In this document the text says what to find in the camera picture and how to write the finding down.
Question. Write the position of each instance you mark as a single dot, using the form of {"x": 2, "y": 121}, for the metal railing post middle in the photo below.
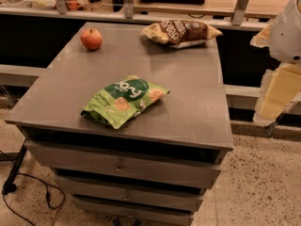
{"x": 128, "y": 9}

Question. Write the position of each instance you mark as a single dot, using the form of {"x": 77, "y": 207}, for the grey drawer cabinet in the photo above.
{"x": 157, "y": 165}

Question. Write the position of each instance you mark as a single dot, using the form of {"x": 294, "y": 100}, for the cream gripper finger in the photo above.
{"x": 278, "y": 88}
{"x": 262, "y": 39}

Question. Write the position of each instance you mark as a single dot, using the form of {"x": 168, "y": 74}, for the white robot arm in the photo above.
{"x": 285, "y": 35}

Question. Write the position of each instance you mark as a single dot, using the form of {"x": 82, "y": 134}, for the brown chip bag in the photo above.
{"x": 180, "y": 33}

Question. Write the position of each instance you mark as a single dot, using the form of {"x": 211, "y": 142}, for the black stand leg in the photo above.
{"x": 16, "y": 159}

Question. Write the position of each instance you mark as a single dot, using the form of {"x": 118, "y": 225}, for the red apple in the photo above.
{"x": 91, "y": 38}

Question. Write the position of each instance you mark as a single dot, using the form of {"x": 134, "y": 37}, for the green snack bag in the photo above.
{"x": 119, "y": 102}

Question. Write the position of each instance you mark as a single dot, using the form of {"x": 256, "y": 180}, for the metal railing post right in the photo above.
{"x": 239, "y": 12}

